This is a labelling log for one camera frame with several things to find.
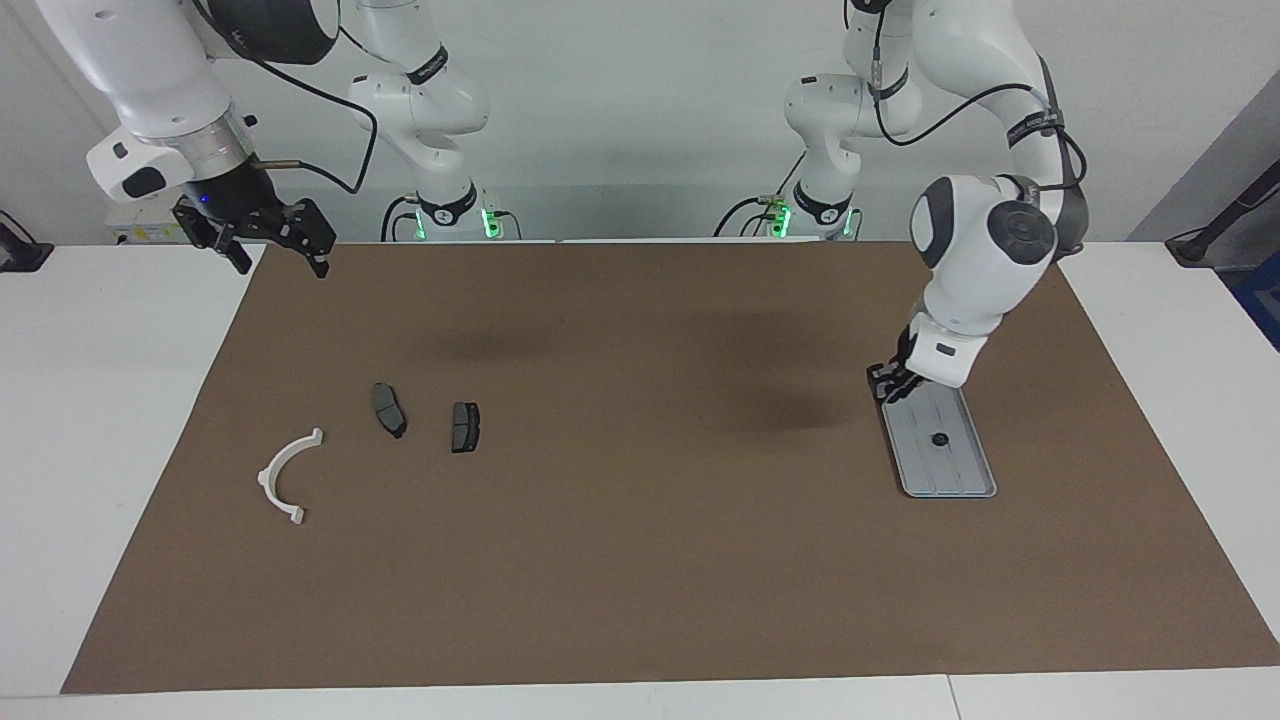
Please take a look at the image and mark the grey metal tray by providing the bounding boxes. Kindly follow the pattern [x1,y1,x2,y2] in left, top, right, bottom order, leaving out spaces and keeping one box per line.
[876,383,998,499]

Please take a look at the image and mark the white power box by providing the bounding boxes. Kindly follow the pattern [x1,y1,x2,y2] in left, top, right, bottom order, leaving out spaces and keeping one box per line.
[105,193,216,246]

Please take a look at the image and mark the curved dark brake pad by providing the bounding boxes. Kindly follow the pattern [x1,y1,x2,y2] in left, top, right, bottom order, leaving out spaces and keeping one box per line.
[371,382,409,440]

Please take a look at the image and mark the brown table mat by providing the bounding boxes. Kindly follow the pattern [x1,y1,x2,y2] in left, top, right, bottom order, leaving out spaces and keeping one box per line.
[60,240,1280,694]

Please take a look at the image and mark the black stand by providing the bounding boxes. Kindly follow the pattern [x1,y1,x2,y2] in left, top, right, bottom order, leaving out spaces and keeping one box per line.
[1165,160,1280,266]

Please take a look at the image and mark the blue box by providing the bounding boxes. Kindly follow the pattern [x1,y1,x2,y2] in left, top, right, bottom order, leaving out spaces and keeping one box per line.
[1232,262,1280,353]

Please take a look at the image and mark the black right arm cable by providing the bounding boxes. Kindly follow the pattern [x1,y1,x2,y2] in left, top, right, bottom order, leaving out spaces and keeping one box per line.
[195,0,381,196]

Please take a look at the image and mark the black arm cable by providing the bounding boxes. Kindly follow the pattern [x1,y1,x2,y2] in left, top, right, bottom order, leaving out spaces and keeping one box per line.
[870,30,1091,196]
[195,0,381,196]

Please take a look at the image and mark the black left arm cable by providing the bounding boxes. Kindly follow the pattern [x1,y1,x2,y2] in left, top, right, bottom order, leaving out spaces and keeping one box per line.
[870,30,1091,196]

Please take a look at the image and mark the black clamp mount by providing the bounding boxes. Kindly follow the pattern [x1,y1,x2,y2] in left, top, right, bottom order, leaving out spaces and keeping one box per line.
[0,210,53,273]

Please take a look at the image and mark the black left base cable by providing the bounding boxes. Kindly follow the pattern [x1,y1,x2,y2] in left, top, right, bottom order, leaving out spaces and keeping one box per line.
[712,195,791,239]

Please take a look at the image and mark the white semicircular bracket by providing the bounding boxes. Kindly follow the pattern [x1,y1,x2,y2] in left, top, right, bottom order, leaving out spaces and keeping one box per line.
[257,427,326,527]

